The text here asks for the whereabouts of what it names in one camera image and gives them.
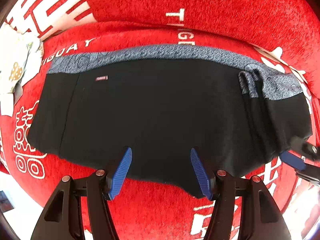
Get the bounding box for grey fabric tag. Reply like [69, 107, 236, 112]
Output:
[14, 81, 23, 103]

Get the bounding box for white fabric tag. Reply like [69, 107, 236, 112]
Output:
[0, 92, 15, 117]

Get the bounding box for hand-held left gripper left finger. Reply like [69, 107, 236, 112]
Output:
[30, 147, 132, 240]

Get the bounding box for light blue floral quilt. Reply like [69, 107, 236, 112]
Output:
[0, 22, 44, 95]

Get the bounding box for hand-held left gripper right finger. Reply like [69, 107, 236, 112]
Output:
[190, 147, 292, 240]

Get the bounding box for red printed blanket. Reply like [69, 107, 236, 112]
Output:
[0, 21, 320, 240]

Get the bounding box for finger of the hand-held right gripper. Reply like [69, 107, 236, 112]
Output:
[289, 137, 320, 161]
[279, 151, 320, 183]

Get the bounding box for black pants with grey trim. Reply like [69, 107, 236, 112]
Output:
[26, 44, 314, 199]

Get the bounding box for red printed cushion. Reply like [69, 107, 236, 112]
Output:
[5, 0, 320, 85]

